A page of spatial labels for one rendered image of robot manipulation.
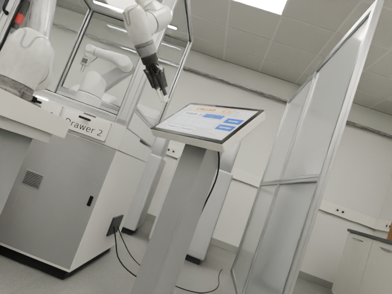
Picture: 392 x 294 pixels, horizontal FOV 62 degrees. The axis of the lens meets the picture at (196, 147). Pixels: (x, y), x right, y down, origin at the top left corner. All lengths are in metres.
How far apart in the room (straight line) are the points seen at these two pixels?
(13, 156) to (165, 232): 0.73
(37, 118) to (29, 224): 0.95
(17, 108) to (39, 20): 0.51
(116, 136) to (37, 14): 0.75
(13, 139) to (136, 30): 0.65
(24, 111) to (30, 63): 0.19
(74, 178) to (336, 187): 4.19
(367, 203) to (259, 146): 1.81
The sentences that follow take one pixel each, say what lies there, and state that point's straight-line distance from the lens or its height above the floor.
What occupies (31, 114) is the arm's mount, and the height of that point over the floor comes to 0.80.
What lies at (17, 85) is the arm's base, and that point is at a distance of 1.36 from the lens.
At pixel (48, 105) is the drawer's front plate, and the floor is 0.91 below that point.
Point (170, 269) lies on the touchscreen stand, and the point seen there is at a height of 0.36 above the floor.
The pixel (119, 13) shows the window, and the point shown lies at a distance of 2.24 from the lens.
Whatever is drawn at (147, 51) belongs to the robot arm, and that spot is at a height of 1.24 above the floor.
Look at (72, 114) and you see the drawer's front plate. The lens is 2.06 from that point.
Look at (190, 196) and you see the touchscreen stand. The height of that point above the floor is 0.70.
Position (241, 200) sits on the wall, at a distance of 5.09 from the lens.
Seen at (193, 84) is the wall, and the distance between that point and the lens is 5.34.
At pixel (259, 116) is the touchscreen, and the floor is 1.15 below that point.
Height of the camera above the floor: 0.77
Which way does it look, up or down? 6 degrees up
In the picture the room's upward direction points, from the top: 20 degrees clockwise
